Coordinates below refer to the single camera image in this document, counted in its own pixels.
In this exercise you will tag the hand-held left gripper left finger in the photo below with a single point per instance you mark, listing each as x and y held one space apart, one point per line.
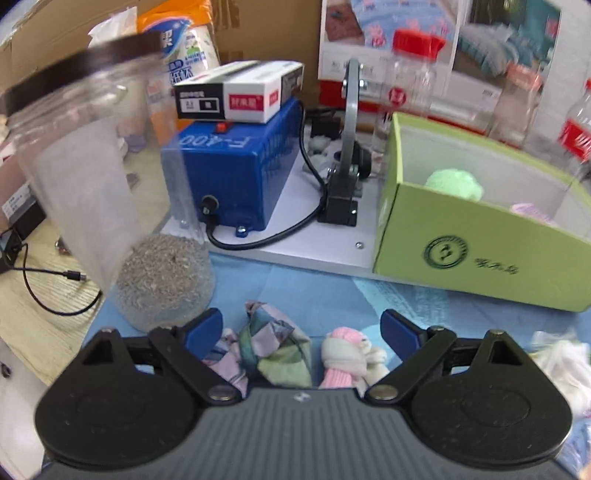
205 328

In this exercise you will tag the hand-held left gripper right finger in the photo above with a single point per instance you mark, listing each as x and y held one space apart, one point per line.
398 330

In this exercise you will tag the pink white sock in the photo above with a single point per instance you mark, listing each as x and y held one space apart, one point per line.
341 360

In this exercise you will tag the green cardboard box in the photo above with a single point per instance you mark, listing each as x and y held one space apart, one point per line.
485 258

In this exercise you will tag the white soft toy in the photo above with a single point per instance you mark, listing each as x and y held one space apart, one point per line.
558 364

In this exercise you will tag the green soft ball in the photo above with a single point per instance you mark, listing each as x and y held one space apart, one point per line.
455 182

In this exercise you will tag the pink soft item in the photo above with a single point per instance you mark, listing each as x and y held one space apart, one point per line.
531 211

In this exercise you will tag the floral cloth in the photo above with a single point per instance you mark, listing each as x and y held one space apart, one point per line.
231 364

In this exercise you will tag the blue printed mat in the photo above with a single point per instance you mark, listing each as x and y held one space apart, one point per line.
300 295

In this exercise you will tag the white base board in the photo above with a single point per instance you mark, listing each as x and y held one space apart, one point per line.
314 249

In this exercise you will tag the blue metal machine box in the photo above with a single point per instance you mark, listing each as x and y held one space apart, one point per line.
240 175

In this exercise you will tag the clear plastic jar black lid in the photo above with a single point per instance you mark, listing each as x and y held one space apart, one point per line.
83 184

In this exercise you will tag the small white object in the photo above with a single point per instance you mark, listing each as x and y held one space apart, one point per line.
319 144

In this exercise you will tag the black device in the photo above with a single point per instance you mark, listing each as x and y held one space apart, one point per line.
23 221

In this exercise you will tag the small black white red box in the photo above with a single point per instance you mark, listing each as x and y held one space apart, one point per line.
240 97

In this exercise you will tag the clear bottle red cap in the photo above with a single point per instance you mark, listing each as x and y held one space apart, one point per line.
411 87

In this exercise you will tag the clear jar pink cap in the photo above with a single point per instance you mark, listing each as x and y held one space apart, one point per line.
512 110

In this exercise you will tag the cola bottle red label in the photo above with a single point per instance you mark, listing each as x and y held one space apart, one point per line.
575 134

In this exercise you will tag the brown cardboard box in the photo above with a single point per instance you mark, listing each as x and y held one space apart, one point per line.
258 27

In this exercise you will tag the bedding picture poster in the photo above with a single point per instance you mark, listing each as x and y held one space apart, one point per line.
351 27

